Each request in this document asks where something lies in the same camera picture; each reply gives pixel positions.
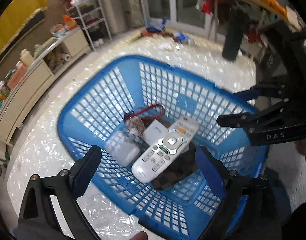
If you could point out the person's right hand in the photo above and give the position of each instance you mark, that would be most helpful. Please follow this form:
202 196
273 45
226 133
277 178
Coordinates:
304 149

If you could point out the orange cardboard box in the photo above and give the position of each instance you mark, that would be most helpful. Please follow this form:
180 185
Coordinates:
16 74

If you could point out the white earbuds case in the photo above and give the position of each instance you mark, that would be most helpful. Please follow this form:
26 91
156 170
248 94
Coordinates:
122 148

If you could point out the person's left hand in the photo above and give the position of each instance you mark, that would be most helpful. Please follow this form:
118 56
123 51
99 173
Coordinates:
140 236

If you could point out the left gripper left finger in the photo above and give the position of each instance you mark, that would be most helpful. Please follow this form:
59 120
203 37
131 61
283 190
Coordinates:
82 172

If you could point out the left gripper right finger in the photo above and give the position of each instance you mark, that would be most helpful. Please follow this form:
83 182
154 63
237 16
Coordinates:
214 171

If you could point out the cream TV cabinet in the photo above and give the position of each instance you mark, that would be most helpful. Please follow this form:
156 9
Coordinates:
36 82

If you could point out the white power adapter block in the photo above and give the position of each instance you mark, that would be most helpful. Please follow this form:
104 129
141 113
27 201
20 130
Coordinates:
153 132

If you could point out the astronaut figurine keychain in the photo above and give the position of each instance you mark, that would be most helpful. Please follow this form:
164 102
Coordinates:
135 128

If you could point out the brown checkered wallet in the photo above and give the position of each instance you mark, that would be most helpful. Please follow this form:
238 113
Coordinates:
179 169

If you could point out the patterned curtain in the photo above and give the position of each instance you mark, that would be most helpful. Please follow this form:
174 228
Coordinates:
133 13

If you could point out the black cylinder speaker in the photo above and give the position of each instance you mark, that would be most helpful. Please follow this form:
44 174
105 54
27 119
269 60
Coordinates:
233 40

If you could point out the cream thermos jug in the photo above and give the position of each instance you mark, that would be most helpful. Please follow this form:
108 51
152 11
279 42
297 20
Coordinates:
26 57

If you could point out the blue white small packet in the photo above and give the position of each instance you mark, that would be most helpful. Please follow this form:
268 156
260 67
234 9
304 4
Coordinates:
181 38

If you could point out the orange snack bag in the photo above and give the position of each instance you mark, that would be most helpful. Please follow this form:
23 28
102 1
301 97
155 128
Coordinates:
69 22

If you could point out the white metal shelf rack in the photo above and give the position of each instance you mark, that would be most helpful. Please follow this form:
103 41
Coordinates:
90 16

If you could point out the white TV remote control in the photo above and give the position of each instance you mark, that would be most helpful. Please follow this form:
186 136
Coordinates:
165 150

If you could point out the red blue lanyard keys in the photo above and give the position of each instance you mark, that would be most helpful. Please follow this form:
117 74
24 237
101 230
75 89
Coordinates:
158 29

